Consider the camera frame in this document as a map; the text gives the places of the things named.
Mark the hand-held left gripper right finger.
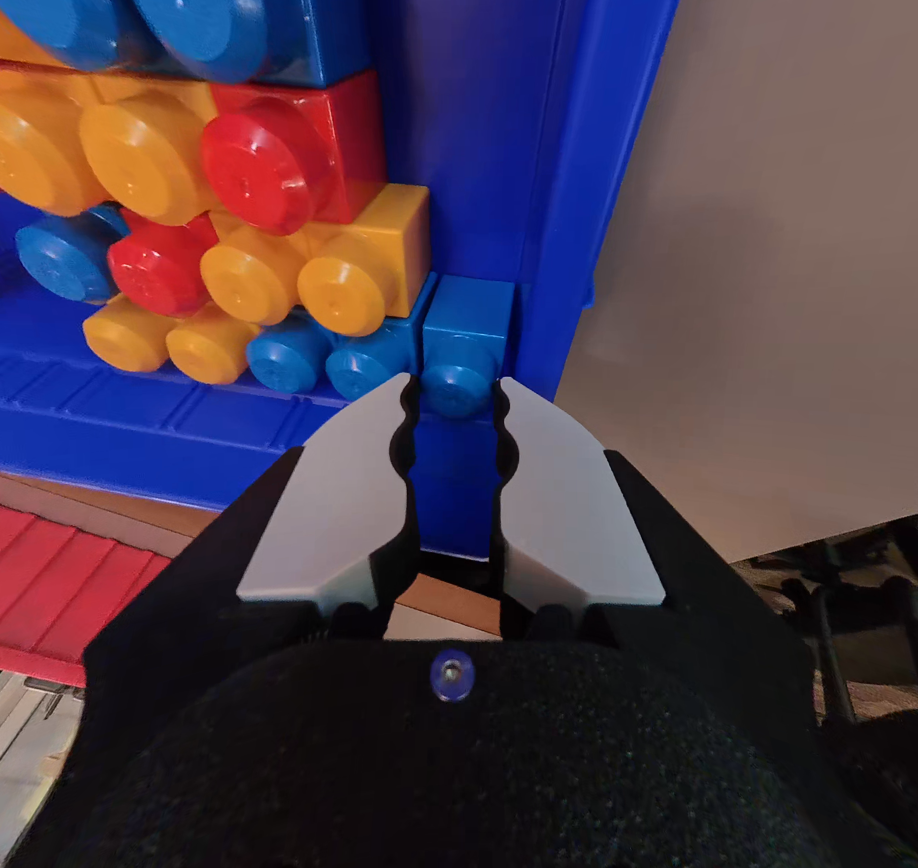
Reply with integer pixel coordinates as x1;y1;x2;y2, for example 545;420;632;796
490;376;666;621

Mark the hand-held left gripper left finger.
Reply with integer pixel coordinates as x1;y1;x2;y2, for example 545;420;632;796
235;373;422;621

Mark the blue mega block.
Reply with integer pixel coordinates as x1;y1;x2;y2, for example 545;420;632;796
419;275;517;420

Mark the pile of building bricks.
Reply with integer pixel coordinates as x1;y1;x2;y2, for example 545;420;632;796
0;0;438;403

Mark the blue plastic bin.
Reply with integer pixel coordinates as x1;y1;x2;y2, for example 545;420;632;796
0;0;697;562

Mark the black office chair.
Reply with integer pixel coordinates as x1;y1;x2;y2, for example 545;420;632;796
732;516;918;747

